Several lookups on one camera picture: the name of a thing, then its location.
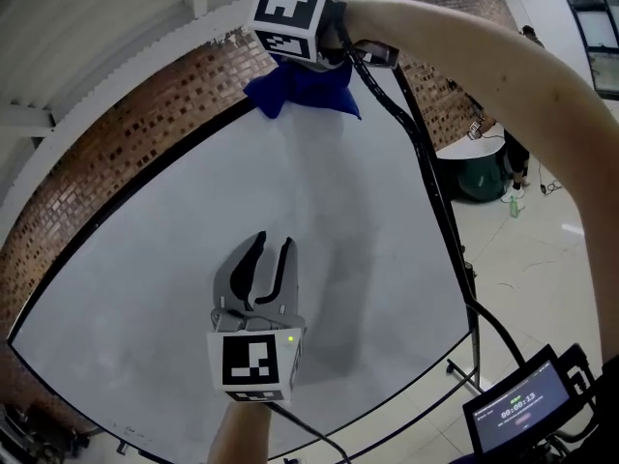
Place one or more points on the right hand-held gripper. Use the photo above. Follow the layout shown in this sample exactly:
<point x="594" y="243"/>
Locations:
<point x="290" y="8"/>

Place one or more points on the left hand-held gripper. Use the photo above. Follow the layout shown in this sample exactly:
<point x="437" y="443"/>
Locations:
<point x="249" y="360"/>

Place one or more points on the blue cloth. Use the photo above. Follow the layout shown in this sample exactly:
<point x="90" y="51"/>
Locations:
<point x="309" y="90"/>

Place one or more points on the person's right forearm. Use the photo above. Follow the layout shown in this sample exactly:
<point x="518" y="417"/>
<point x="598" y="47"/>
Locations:
<point x="483" y="51"/>

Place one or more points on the person's left forearm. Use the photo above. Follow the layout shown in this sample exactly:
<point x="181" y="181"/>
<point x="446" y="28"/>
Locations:
<point x="239" y="433"/>

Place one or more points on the green bin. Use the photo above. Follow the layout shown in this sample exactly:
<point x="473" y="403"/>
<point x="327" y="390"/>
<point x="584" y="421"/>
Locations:
<point x="479" y="177"/>

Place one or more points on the green bottle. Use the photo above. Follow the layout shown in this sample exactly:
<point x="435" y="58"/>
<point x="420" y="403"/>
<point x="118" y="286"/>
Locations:
<point x="515" y="207"/>

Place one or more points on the black chest monitor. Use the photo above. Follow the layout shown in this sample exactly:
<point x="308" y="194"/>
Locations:
<point x="522" y="404"/>

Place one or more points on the black power adapter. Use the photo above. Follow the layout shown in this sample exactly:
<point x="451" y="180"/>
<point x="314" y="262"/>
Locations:
<point x="544" y="189"/>

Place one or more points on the glass window partition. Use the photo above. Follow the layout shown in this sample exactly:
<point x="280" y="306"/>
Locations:
<point x="599" y="41"/>

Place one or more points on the person's navy shirt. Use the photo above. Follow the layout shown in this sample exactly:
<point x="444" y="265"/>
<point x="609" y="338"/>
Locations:
<point x="610" y="404"/>

